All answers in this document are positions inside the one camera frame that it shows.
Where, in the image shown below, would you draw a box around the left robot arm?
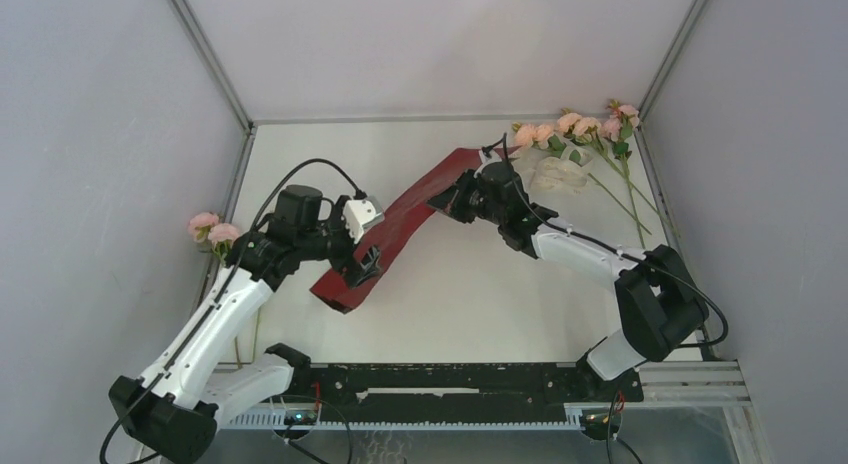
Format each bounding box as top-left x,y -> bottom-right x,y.
107,185 -> 384,463

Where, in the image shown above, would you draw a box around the pink flower stem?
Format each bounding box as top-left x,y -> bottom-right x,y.
187,211 -> 262,370
511,121 -> 609,192
557,107 -> 679,237
600,99 -> 650,247

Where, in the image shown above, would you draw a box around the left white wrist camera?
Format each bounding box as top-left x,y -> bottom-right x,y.
342,196 -> 385,243

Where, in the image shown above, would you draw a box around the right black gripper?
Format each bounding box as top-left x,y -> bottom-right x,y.
426,168 -> 506,226

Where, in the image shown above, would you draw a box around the white cable duct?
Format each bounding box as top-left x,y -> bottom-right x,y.
223,406 -> 584,431

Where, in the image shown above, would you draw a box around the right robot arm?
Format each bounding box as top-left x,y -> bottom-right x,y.
428,162 -> 711,400

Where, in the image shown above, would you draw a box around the cream ribbon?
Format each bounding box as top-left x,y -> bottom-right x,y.
515,145 -> 594,195

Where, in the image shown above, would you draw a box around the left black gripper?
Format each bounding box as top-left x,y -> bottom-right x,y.
298,197 -> 382,287

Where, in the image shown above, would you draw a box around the red wrapping paper sheet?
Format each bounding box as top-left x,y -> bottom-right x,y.
310,148 -> 482,313

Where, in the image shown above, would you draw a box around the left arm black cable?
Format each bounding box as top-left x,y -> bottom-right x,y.
99,158 -> 370,464

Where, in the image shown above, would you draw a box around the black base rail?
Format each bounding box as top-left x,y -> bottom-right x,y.
272,362 -> 644,421

